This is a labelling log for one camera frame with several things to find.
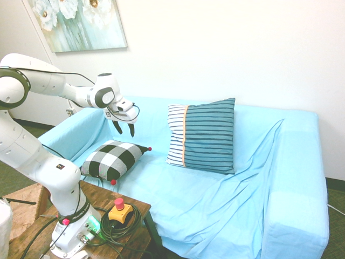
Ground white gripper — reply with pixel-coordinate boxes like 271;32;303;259
105;105;140;138

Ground black white checkered pillow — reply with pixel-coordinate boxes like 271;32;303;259
80;140;153;186

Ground blue striped pillow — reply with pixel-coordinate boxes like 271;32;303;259
165;97;236;175

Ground yellow emergency stop button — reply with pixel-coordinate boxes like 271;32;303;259
108;198;134;224

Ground wooden table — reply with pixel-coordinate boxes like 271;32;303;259
0;180;164;259

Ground light blue covered sofa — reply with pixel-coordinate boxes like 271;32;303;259
37;96;330;259

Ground floral canvas painting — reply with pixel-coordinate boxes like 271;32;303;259
22;0;128;53

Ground white cloth bundle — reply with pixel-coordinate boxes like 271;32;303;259
0;198;13;259

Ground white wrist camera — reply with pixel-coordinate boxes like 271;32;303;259
115;98;134;112

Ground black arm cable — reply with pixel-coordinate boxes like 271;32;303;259
0;66;97;86

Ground coiled black cable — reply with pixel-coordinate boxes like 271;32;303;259
88;202;144;247

